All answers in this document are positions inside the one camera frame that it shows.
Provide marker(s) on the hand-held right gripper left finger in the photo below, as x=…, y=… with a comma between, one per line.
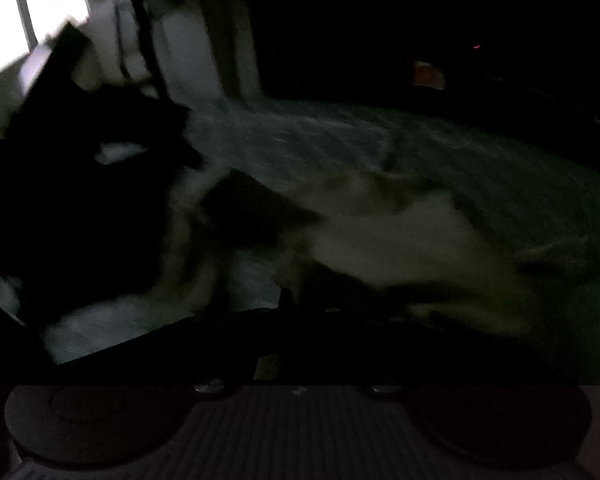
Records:
x=279, y=311

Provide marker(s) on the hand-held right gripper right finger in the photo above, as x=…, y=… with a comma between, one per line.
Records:
x=311, y=312

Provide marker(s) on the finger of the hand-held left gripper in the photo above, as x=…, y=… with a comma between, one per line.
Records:
x=187, y=152

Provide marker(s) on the cream cloth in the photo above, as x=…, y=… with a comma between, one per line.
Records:
x=405, y=240

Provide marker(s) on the bright window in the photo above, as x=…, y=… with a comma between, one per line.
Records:
x=0, y=10

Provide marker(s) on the orange red box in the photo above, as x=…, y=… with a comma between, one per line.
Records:
x=429, y=75

